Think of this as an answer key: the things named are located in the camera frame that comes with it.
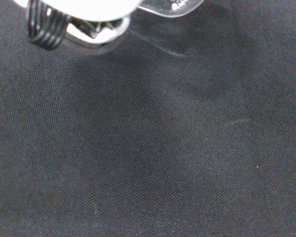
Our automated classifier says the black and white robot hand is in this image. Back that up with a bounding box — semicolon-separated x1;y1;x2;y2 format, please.
13;0;132;51

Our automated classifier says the black table cloth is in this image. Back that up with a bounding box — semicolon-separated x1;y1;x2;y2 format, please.
0;0;296;237

